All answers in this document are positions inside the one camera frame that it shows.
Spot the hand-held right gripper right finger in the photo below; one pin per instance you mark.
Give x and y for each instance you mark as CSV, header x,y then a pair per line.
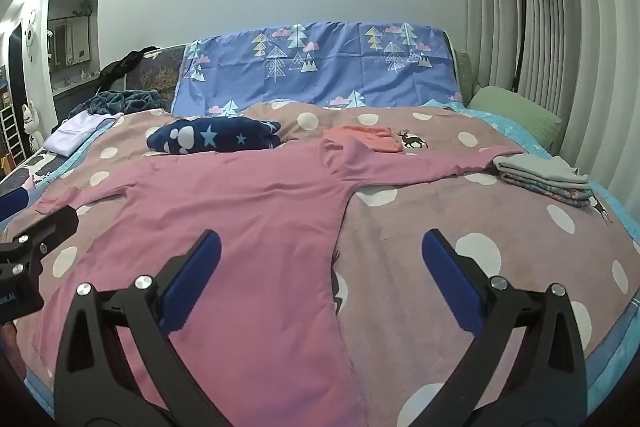
x,y
450,279

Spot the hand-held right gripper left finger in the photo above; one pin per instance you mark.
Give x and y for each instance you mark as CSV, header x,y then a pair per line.
x,y
192,279

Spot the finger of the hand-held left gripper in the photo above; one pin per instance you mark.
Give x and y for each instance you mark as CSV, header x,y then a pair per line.
x,y
50,227

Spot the pink long-sleeve shirt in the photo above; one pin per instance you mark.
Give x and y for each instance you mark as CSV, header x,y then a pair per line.
x,y
240,217

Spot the black and white print sheet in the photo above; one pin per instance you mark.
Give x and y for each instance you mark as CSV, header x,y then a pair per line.
x,y
35,169

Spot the brown polka dot blanket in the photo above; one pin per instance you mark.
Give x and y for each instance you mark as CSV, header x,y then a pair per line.
x,y
425,207

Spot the white folded garment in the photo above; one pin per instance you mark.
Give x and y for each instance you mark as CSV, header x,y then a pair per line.
x,y
75,132

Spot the white cat figurine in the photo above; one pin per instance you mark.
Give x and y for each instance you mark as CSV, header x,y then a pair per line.
x,y
32,127

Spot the white ladder shelf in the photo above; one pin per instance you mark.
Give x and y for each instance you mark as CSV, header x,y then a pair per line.
x,y
12,132

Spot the floral folded garment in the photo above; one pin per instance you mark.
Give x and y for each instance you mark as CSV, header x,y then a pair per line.
x,y
560,196

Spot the navy star print folded garment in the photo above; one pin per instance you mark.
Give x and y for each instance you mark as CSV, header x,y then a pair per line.
x,y
220,137

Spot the grey folded garment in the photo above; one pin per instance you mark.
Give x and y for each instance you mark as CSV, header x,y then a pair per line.
x,y
545,169

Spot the teal fleece blanket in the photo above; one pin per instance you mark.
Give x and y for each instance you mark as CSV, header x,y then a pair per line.
x,y
130,99

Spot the coral folded garment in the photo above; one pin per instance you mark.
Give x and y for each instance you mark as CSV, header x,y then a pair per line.
x,y
365,137

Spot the black garment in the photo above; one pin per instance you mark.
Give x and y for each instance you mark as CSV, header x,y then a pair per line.
x,y
120,67

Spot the green pillow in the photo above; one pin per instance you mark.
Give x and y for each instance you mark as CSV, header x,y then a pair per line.
x,y
520,117

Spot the dark tree picture panel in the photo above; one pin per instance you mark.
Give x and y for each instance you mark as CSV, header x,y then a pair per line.
x,y
155,77

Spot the green upholstered headboard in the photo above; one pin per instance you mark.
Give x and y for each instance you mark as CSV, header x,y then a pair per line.
x,y
464,77

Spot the blue tree print sheet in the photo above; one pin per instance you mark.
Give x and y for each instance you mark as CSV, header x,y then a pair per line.
x,y
340,67

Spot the white pleated curtain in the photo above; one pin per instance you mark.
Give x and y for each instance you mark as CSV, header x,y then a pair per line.
x,y
575,32

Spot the framed wall mirror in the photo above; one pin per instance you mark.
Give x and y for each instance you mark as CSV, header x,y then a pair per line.
x,y
70,39

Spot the white bear wall decoration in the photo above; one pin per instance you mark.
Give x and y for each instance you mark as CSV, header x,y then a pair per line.
x,y
29,37

